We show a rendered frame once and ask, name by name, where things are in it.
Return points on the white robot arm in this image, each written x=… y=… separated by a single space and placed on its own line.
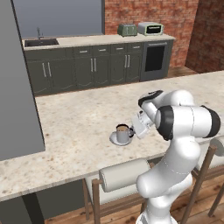
x=178 y=151

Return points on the grey saucer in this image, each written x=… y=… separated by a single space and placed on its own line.
x=114 y=140

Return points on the grey cup of tea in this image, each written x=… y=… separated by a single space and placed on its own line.
x=121 y=134

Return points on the dark grey cupboard run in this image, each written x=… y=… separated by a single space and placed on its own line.
x=75 y=68

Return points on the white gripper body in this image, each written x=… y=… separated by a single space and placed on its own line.
x=141 y=126

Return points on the dark grey oven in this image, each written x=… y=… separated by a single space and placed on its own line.
x=156 y=59

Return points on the white toaster oven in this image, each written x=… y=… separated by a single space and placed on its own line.
x=150 y=29

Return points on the dark sink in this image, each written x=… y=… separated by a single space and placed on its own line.
x=40 y=43

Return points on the green toaster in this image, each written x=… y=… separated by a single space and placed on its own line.
x=127 y=30

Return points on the grey tap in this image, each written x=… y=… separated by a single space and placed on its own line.
x=38 y=33

